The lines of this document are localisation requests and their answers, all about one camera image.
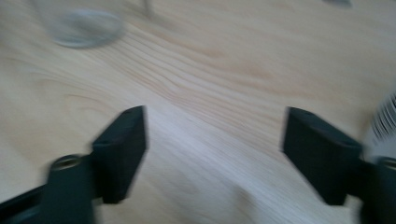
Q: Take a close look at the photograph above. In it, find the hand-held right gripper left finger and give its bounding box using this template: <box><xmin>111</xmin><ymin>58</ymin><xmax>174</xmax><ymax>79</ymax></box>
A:
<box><xmin>92</xmin><ymin>105</ymin><xmax>148</xmax><ymax>205</ymax></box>

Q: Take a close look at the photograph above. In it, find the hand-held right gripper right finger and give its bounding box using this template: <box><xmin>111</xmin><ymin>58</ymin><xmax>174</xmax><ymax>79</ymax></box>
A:
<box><xmin>280</xmin><ymin>106</ymin><xmax>364</xmax><ymax>206</ymax></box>

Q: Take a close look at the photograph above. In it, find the clear glass jar with lid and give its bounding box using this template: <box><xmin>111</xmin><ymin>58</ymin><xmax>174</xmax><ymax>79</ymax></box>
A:
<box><xmin>31</xmin><ymin>0</ymin><xmax>156</xmax><ymax>49</ymax></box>

